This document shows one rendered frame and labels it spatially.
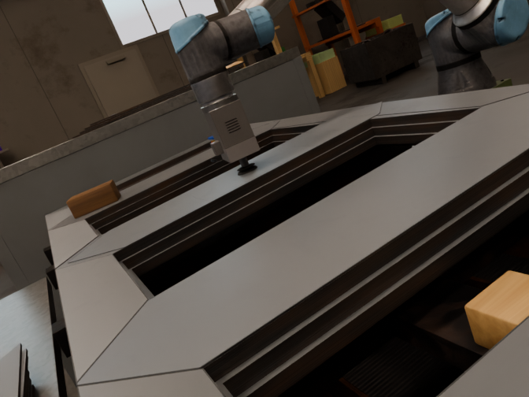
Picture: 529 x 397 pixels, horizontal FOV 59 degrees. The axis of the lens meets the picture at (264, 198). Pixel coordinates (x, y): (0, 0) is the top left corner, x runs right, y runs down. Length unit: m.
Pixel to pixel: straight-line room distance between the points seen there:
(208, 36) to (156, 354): 0.62
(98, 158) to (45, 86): 7.44
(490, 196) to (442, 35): 0.89
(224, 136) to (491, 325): 0.61
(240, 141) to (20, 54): 8.37
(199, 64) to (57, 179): 0.90
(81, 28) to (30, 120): 1.85
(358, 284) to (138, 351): 0.20
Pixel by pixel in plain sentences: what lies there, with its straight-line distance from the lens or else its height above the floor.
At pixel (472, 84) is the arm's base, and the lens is 1.37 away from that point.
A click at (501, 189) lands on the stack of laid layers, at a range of 0.53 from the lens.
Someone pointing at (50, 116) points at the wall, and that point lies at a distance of 9.04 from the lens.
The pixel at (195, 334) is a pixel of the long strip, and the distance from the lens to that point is 0.42.
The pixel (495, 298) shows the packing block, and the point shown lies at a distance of 0.43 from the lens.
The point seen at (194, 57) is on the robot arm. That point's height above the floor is 1.10.
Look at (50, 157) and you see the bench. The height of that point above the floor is 1.02.
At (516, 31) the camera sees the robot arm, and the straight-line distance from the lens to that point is 1.29.
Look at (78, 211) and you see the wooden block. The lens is 1.29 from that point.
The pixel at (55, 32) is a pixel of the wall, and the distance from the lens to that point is 9.28.
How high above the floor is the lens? 1.05
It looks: 15 degrees down
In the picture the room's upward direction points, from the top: 22 degrees counter-clockwise
